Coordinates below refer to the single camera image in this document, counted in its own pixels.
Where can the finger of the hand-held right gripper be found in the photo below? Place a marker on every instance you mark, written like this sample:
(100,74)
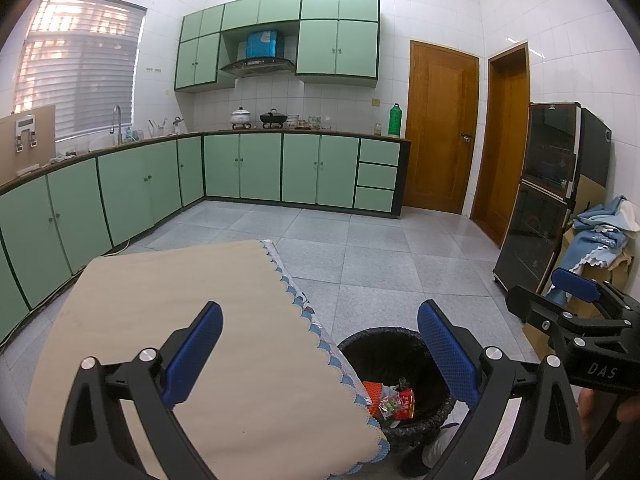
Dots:
(530,305)
(575,284)

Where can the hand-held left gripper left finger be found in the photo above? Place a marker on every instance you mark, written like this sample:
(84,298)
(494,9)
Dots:
(195,355)

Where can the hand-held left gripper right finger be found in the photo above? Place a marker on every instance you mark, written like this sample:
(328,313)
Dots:
(447,355)

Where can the red cone-shaped packet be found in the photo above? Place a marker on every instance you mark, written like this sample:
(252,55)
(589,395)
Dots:
(405,405)

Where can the black trash bin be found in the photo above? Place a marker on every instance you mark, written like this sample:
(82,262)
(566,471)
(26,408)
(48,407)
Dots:
(380,350)

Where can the orange foam fruit net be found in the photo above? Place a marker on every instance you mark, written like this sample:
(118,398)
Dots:
(372,392)

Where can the person's right hand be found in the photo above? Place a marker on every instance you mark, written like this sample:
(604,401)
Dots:
(586,402)

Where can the cardboard box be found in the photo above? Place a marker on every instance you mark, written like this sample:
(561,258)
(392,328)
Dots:
(616,271)

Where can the light blue cloth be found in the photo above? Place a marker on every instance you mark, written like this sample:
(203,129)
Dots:
(605,230)

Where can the beige tablecloth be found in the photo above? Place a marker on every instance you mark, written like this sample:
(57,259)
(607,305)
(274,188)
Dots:
(175,280)

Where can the black glass cabinet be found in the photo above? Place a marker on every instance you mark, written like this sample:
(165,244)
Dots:
(545,200)

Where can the white blue scalloped tablecloth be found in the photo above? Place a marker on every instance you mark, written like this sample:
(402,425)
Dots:
(305,305)

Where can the green base cabinets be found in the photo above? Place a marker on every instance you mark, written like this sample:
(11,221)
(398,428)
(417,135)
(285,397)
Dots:
(125,195)

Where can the green bottle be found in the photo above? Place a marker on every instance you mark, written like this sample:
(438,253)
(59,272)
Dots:
(395,121)

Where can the utensil holder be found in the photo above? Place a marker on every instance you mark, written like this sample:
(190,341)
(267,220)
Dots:
(157,129)

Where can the small steel kettle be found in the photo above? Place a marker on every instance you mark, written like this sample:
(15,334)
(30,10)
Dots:
(177,126)

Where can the white cooking pot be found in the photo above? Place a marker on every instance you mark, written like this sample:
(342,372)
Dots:
(241,117)

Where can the steel faucet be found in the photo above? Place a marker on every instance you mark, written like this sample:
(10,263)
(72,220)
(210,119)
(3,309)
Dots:
(117,122)

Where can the black wok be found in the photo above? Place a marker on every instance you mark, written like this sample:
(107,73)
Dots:
(273,119)

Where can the wooden cutting board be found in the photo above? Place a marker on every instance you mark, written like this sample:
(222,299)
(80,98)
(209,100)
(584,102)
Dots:
(45,150)

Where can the group of glass jars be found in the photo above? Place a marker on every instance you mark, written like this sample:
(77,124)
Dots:
(304,122)

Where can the white clip hanger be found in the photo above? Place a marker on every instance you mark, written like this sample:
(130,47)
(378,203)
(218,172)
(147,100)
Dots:
(26,132)

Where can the range hood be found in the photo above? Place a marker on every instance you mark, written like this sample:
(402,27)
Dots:
(257,66)

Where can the window with blinds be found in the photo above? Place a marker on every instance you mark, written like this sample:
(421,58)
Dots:
(80,70)

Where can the green wall cabinets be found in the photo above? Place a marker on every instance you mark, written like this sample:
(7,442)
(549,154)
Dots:
(340,45)

